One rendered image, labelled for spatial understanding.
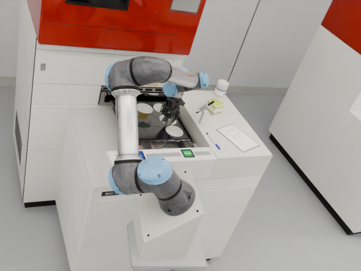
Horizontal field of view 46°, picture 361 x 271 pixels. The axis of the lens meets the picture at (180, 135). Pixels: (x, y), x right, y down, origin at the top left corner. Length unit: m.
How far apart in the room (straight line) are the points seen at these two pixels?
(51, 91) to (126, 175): 0.89
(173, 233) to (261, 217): 1.82
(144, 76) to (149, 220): 0.57
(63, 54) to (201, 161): 0.88
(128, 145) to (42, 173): 1.17
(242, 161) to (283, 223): 1.35
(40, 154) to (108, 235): 0.68
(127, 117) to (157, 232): 0.46
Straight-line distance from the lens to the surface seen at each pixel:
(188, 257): 1.83
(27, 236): 2.82
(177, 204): 1.64
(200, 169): 2.13
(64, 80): 2.34
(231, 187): 2.36
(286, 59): 5.06
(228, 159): 2.17
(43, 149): 2.60
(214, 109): 2.42
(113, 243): 2.34
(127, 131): 1.66
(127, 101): 1.68
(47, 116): 2.45
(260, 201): 3.56
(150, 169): 1.55
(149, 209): 1.77
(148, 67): 1.65
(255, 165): 2.32
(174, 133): 2.30
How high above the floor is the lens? 2.20
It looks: 34 degrees down
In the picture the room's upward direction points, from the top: 19 degrees clockwise
